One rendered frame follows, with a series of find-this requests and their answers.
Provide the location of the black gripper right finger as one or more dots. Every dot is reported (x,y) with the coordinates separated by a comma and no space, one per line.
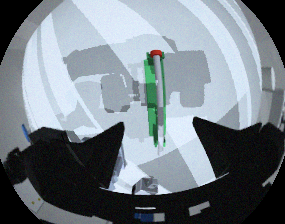
(222,145)

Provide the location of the grey pin with red head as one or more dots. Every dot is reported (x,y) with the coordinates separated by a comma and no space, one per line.
(157,53)

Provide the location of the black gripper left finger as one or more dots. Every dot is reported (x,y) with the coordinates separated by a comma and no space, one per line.
(98,155)

